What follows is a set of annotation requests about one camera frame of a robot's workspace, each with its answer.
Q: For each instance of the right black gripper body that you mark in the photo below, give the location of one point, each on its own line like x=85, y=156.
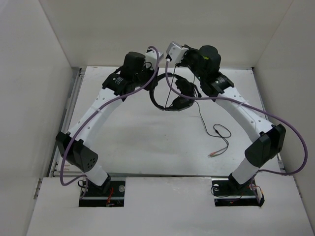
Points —
x=190, y=60

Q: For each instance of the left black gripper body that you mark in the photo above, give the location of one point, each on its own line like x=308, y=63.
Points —
x=147, y=73

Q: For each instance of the black headphones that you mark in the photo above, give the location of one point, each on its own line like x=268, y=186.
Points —
x=183, y=85

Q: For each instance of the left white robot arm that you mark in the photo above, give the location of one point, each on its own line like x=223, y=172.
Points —
x=75, y=144

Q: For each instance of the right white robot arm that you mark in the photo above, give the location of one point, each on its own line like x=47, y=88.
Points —
x=267, y=139

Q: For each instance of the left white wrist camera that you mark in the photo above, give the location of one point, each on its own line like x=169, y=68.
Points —
x=152, y=59

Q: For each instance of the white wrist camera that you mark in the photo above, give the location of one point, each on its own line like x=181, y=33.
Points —
x=152, y=59
x=175, y=52

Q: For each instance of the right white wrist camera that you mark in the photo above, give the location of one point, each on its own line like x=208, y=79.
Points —
x=175, y=52

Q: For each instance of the left aluminium rail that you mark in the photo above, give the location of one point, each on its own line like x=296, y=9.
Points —
x=75, y=85

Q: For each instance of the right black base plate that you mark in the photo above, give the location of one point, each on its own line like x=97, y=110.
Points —
x=226, y=196

